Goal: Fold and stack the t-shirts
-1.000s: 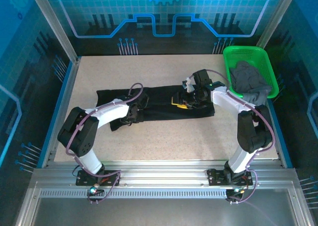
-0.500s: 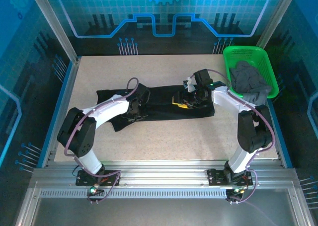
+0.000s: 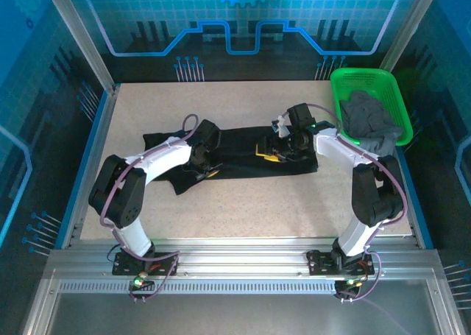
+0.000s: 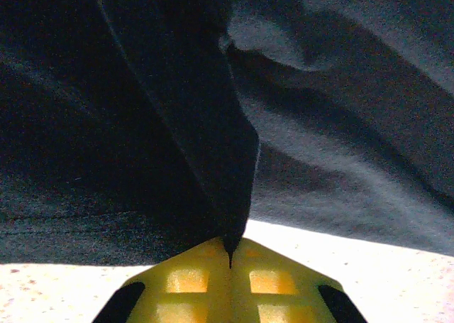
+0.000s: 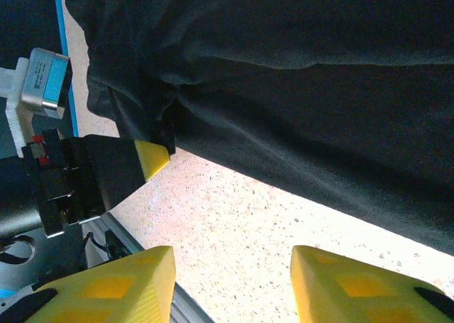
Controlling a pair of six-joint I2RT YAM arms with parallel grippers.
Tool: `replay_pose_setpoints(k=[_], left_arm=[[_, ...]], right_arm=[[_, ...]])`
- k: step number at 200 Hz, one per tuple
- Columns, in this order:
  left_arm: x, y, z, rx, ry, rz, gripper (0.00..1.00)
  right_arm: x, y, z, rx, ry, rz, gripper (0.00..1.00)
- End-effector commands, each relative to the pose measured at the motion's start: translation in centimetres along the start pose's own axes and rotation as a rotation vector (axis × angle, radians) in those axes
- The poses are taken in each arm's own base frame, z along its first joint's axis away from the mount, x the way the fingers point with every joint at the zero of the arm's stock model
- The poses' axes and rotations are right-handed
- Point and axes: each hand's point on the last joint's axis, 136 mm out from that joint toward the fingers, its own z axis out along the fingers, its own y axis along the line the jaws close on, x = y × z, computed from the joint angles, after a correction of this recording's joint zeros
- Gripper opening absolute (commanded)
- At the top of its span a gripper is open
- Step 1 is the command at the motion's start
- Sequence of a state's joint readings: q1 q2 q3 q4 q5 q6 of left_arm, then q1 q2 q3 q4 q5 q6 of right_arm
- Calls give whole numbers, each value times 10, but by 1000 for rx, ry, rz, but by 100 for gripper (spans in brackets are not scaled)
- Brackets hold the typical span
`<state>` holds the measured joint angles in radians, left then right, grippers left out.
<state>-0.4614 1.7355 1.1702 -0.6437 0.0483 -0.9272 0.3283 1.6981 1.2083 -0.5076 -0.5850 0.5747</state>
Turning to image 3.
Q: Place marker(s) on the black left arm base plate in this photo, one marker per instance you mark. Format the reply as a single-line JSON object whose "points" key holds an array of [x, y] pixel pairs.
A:
{"points": [[127, 267]]}

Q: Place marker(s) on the green plastic basket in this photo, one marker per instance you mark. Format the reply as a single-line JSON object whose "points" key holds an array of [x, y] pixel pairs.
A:
{"points": [[371, 79]]}

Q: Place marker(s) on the aluminium mounting rail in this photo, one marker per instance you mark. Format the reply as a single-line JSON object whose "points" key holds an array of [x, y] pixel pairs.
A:
{"points": [[239, 257]]}

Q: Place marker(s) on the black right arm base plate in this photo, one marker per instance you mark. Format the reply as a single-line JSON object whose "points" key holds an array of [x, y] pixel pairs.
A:
{"points": [[320, 263]]}

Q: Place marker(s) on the aluminium frame post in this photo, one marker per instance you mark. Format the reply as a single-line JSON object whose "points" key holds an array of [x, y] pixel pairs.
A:
{"points": [[408, 25], [84, 37]]}

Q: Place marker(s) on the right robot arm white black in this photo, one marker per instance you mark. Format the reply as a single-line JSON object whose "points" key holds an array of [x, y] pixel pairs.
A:
{"points": [[338, 147]]}

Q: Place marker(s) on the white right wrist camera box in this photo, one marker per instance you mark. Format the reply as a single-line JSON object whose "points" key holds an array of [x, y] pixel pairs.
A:
{"points": [[282, 127]]}

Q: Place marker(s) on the grey metal sheet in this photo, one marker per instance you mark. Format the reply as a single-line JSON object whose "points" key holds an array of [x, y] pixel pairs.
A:
{"points": [[239, 316]]}

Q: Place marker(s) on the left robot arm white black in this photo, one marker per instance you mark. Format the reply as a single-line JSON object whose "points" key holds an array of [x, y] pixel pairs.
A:
{"points": [[165, 158]]}

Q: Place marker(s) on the black t-shirt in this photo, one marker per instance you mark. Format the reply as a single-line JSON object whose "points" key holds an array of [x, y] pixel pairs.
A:
{"points": [[239, 140]]}

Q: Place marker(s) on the grey t-shirt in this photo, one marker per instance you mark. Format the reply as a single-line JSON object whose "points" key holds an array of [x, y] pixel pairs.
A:
{"points": [[364, 118]]}

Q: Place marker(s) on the small LED controller board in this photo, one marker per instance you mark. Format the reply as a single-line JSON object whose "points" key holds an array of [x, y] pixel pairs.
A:
{"points": [[139, 281], [347, 285]]}

